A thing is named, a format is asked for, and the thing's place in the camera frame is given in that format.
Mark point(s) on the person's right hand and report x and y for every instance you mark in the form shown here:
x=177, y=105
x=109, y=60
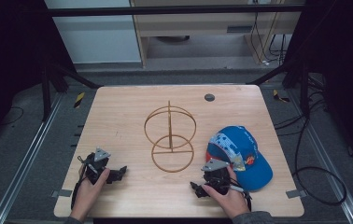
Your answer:
x=232, y=202

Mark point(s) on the grey tape piece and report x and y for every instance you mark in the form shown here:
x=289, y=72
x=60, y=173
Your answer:
x=296, y=193
x=61, y=193

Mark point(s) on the person's left hand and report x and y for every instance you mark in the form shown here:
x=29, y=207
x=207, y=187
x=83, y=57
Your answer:
x=87, y=194

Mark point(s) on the yellow black striped tape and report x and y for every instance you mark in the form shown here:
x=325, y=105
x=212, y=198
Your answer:
x=79, y=99
x=279, y=96

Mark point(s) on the dark curtain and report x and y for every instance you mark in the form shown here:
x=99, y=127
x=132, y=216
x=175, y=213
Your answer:
x=342, y=62
x=12, y=56

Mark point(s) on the light wooden desk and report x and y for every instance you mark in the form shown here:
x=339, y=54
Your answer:
x=196, y=26

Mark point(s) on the black horizontal frame bar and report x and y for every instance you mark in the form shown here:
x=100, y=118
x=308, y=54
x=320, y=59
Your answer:
x=171, y=10

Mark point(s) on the grey round table grommet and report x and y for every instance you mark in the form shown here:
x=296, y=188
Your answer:
x=209, y=97

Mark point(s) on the white cabinet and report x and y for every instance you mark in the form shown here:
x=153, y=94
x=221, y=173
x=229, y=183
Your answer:
x=96, y=37

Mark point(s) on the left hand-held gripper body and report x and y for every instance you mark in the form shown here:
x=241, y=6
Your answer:
x=94, y=169

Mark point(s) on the aluminium floor rail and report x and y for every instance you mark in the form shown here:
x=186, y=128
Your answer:
x=25, y=161
x=330, y=161

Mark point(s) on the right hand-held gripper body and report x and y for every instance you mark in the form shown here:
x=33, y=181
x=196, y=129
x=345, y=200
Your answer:
x=216, y=177

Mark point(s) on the blue baseball cap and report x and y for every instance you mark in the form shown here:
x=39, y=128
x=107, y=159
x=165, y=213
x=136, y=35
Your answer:
x=246, y=149

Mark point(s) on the black metal stand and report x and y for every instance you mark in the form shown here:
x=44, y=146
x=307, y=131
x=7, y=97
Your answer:
x=56, y=77
x=293, y=74

